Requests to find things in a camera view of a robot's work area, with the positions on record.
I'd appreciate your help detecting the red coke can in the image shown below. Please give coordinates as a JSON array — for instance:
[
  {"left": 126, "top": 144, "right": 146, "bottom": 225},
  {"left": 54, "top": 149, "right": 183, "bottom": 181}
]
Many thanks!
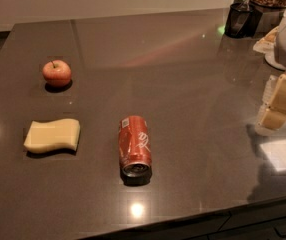
[{"left": 118, "top": 115, "right": 152, "bottom": 178}]

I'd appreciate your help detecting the black container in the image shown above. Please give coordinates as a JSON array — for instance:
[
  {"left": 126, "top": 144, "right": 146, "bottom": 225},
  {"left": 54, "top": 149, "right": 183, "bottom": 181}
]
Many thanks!
[{"left": 225, "top": 3, "right": 262, "bottom": 39}]

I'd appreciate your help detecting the red apple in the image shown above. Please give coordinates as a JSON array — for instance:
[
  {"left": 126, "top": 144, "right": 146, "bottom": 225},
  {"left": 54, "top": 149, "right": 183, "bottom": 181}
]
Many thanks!
[{"left": 42, "top": 60, "right": 72, "bottom": 88}]

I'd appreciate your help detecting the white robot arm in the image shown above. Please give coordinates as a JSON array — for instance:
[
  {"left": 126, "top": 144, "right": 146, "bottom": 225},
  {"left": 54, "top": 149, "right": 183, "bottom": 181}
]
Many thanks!
[{"left": 255, "top": 9, "right": 286, "bottom": 135}]

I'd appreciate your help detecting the yellow sponge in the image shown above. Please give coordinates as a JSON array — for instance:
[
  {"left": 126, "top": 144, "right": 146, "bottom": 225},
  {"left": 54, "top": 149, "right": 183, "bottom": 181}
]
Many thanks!
[{"left": 24, "top": 119, "right": 81, "bottom": 154}]

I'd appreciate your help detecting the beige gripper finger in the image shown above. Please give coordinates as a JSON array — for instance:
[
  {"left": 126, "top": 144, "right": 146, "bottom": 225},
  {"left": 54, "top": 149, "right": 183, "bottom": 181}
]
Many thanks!
[{"left": 258, "top": 71, "right": 286, "bottom": 130}]

